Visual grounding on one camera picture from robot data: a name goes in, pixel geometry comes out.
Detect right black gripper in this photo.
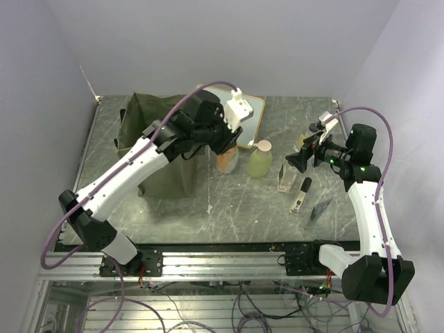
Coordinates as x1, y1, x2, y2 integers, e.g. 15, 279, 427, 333
286, 129, 352, 173

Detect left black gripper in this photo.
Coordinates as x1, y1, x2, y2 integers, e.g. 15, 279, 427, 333
193, 106, 244, 155

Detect orange bottle pink cap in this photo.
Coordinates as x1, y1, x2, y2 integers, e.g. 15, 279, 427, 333
216, 145, 239, 173

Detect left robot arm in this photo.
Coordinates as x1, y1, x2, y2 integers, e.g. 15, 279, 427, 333
58, 90, 253, 275

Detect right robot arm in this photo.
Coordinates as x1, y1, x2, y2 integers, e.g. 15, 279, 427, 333
286, 123, 415, 306

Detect green canvas bag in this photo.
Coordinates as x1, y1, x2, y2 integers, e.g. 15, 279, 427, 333
114, 91, 209, 198

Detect clear bottle yellow label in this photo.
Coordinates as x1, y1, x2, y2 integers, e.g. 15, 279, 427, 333
296, 131, 312, 150

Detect clear square bottle black cap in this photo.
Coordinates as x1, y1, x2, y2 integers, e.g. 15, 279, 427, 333
277, 162, 298, 193

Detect black beige slim tube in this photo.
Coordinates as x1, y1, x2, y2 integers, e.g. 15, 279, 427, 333
290, 177, 312, 214

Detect green bottle pink pump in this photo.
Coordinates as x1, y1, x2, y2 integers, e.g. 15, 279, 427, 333
247, 140, 273, 178

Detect small whiteboard wooden frame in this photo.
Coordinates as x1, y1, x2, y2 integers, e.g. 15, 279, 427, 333
205, 86, 265, 149

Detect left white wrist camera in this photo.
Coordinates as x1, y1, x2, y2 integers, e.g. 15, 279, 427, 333
223, 88, 254, 133

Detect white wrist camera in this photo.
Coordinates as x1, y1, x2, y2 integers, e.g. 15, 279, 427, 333
309, 111, 339, 144
223, 88, 254, 133

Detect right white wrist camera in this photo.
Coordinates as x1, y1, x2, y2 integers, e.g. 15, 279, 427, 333
309, 111, 339, 144

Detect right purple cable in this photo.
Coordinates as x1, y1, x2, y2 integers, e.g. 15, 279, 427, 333
324, 105, 396, 318

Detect loose cables under frame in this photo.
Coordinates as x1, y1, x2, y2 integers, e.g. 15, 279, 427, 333
114, 275, 379, 333

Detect aluminium rail frame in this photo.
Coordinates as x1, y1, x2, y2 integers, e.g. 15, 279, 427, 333
21, 244, 418, 332

